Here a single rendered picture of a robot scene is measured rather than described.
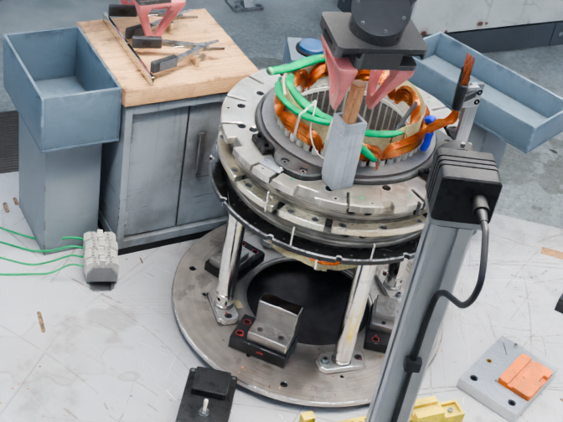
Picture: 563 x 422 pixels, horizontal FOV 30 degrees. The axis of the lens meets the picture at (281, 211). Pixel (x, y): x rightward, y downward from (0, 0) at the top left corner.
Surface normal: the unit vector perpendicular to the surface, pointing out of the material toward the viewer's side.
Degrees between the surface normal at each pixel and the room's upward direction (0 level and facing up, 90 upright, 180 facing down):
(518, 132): 90
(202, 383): 0
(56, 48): 90
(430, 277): 90
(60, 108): 90
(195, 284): 0
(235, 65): 0
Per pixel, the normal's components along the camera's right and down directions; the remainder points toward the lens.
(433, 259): 0.01, 0.62
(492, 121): -0.69, 0.36
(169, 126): 0.47, 0.60
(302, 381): 0.15, -0.78
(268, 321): -0.37, 0.52
